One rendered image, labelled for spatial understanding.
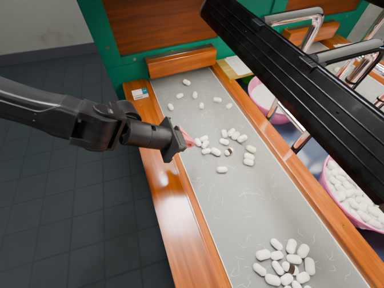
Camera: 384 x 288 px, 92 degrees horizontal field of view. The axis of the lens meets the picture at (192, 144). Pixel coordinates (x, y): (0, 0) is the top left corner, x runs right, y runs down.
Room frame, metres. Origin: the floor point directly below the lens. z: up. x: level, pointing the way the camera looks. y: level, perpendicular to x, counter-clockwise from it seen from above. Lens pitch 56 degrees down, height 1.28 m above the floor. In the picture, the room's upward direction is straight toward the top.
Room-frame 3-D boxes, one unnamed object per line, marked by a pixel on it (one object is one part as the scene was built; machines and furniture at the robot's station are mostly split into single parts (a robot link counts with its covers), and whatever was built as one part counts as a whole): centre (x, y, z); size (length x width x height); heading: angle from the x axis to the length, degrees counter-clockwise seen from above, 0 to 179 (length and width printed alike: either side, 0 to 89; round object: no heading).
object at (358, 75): (0.38, -0.24, 0.90); 0.20 x 0.19 x 0.45; 21
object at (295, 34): (0.99, -0.59, 0.83); 0.30 x 0.06 x 0.07; 111
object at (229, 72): (0.82, -0.29, 0.77); 0.33 x 0.15 x 0.01; 111
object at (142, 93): (0.60, 0.21, 0.77); 0.06 x 0.04 x 0.02; 111
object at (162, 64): (0.75, 0.04, 0.83); 0.30 x 0.06 x 0.07; 111
